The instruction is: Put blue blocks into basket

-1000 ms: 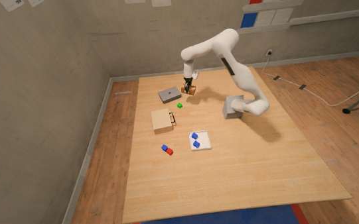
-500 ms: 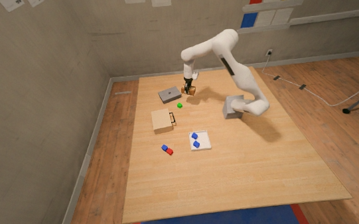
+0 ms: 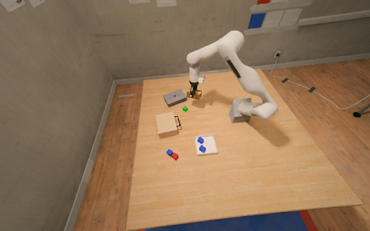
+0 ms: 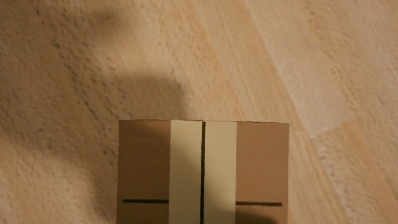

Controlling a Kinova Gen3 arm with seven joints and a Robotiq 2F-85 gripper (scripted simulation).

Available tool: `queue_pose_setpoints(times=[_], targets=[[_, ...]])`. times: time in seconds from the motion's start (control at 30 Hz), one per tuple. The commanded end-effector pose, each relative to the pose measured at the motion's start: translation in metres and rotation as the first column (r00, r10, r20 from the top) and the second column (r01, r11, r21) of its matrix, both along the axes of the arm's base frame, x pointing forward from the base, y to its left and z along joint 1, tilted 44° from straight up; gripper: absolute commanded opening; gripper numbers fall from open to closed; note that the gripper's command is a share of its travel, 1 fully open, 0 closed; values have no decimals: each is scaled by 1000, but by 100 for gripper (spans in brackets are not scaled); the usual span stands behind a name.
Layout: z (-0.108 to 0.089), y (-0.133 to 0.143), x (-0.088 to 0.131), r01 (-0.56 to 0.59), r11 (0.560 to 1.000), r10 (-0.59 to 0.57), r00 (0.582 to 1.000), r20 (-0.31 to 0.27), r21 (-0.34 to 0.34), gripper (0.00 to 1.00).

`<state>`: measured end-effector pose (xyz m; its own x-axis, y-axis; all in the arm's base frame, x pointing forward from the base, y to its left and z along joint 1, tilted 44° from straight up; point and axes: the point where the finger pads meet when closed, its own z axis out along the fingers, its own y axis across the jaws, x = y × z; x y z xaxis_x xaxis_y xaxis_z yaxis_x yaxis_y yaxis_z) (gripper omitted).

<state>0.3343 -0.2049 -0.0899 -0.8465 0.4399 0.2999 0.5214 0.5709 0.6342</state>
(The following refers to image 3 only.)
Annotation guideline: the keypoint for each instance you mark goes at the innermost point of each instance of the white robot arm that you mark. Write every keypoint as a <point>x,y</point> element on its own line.
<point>249,79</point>

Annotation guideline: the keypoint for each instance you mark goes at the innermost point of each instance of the red block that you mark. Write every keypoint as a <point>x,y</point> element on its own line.
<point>174,156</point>

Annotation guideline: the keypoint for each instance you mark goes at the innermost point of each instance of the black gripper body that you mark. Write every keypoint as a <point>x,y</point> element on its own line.
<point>193,84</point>

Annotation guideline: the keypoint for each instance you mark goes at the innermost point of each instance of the grey square panel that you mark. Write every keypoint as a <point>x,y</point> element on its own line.
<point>174,97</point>

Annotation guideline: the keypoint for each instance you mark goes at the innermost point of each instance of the blue block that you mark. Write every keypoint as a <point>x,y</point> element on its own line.
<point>200,140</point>
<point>169,152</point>
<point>202,148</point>

